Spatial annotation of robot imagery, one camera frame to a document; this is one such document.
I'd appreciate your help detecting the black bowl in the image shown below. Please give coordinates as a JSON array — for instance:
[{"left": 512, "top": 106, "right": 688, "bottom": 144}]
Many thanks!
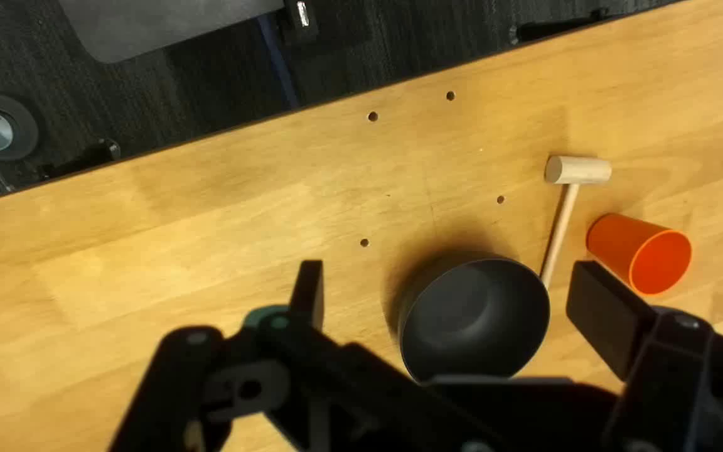
[{"left": 393, "top": 255, "right": 552, "bottom": 385}]

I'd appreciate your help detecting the orange plastic cup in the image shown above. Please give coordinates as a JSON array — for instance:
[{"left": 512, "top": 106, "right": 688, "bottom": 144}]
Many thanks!
[{"left": 581, "top": 210, "right": 696, "bottom": 299}]

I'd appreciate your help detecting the small white black connector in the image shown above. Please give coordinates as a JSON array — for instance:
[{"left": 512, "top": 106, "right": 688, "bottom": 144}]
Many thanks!
[{"left": 284, "top": 0, "right": 320, "bottom": 41}]

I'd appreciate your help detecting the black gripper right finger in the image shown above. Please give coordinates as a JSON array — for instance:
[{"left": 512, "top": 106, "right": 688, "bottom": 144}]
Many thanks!
[{"left": 565, "top": 259, "right": 659, "bottom": 382}]

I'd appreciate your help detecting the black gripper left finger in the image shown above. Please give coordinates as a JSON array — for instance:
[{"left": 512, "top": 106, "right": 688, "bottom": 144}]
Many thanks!
[{"left": 286, "top": 259, "right": 329, "bottom": 331}]

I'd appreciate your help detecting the wooden mallet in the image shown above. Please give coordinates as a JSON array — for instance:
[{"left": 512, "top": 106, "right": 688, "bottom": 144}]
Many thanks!
[{"left": 537, "top": 154, "right": 615, "bottom": 292}]

